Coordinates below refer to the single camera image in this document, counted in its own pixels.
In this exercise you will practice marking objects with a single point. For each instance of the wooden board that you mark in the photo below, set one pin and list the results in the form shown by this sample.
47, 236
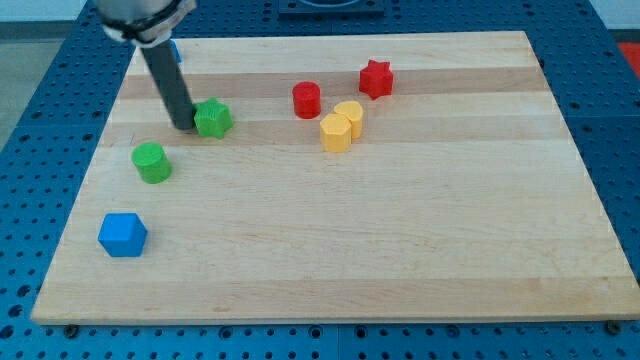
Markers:
465, 199

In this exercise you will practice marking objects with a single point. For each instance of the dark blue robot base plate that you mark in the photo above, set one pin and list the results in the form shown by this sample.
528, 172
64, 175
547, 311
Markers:
295, 8

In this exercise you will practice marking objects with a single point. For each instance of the green cylinder block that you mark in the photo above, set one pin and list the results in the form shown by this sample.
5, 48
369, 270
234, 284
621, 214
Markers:
151, 162

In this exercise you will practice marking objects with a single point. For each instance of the blue cube block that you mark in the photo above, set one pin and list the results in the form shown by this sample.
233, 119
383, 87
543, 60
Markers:
122, 235

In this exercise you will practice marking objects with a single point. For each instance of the green star block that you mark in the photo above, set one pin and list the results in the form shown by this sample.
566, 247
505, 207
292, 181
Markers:
212, 118

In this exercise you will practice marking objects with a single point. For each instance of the red cylinder block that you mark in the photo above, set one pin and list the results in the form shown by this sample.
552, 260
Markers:
306, 99

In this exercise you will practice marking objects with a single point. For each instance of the yellow heart block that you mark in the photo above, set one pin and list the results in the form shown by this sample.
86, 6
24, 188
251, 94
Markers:
354, 112

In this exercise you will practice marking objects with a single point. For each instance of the yellow hexagon block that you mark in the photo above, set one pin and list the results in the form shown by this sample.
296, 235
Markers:
335, 133

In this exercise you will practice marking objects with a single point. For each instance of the blue block behind rod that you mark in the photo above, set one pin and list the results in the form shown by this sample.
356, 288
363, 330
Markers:
175, 50

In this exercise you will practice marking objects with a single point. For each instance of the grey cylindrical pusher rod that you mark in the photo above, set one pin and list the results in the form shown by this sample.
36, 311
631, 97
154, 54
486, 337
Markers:
164, 69

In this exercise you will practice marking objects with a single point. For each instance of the red star block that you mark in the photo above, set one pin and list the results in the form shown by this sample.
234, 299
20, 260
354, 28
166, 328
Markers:
376, 79

